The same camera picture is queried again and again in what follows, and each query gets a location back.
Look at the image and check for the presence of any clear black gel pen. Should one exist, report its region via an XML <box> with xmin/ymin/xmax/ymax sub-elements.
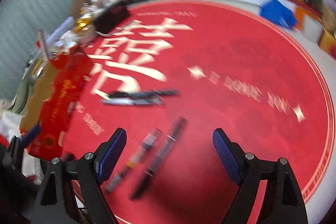
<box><xmin>105</xmin><ymin>128</ymin><xmax>161</xmax><ymax>193</ymax></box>

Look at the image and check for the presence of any silver grey marker pen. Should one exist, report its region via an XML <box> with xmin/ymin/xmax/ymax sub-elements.
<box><xmin>101</xmin><ymin>97</ymin><xmax>163</xmax><ymax>106</ymax></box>

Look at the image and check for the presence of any dark clear mechanical pen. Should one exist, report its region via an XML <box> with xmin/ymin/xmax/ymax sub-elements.
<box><xmin>129</xmin><ymin>117</ymin><xmax>187</xmax><ymax>201</ymax></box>

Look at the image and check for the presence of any black marker pen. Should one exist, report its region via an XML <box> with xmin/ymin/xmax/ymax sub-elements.
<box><xmin>108</xmin><ymin>89</ymin><xmax>179</xmax><ymax>99</ymax></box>

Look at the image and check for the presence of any red cardboard tray box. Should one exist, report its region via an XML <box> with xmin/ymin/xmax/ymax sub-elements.
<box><xmin>19</xmin><ymin>45</ymin><xmax>93</xmax><ymax>161</ymax></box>

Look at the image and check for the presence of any smartphone on stand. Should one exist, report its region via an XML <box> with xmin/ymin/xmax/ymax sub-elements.
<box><xmin>37</xmin><ymin>30</ymin><xmax>50</xmax><ymax>61</ymax></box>

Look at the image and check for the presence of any gold lid glass jar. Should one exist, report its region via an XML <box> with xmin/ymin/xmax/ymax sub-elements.
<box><xmin>72</xmin><ymin>17</ymin><xmax>96</xmax><ymax>45</ymax></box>

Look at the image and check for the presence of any round red wedding mat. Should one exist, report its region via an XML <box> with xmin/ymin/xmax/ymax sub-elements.
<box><xmin>63</xmin><ymin>0</ymin><xmax>335</xmax><ymax>223</ymax></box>

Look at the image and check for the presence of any black portable radio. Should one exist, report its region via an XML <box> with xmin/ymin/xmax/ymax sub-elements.
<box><xmin>93</xmin><ymin>1</ymin><xmax>130</xmax><ymax>34</ymax></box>

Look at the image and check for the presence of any blue plastic bag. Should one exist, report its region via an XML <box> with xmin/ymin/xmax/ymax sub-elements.
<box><xmin>259</xmin><ymin>0</ymin><xmax>297</xmax><ymax>30</ymax></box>

